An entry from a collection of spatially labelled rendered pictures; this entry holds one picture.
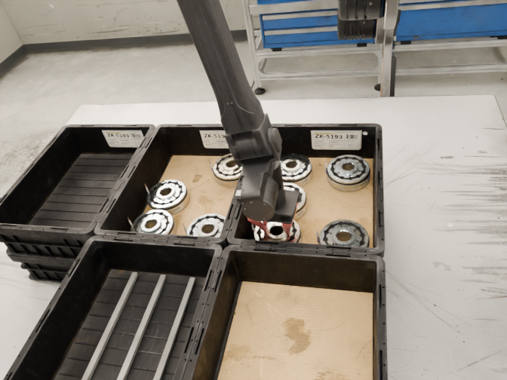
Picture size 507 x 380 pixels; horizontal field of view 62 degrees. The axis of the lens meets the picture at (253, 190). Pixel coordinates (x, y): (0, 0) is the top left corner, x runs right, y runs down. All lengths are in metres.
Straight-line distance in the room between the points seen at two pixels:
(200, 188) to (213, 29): 0.55
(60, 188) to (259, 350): 0.76
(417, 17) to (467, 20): 0.28
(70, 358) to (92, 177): 0.55
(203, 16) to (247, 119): 0.17
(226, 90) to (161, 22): 3.40
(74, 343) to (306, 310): 0.46
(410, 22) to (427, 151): 1.56
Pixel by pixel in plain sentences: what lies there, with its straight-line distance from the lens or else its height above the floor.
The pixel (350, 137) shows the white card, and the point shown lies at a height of 0.90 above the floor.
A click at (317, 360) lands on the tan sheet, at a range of 0.79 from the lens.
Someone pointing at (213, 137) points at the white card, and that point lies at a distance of 1.15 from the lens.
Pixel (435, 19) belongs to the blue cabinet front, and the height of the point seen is 0.44.
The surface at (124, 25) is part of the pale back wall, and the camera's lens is 4.22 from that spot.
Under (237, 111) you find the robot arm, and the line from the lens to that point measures 0.68.
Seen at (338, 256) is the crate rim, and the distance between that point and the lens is 0.78.
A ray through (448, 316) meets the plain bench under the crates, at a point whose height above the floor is 0.70.
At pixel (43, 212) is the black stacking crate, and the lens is 1.25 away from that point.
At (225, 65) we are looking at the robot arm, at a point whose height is 1.27.
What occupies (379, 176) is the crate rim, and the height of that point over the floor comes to 0.93.
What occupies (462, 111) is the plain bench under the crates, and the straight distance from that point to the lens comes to 1.56.
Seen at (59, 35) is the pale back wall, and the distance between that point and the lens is 4.61.
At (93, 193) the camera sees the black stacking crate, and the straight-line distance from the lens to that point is 1.23.
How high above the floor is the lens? 1.56
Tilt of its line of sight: 43 degrees down
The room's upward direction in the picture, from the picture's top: 12 degrees counter-clockwise
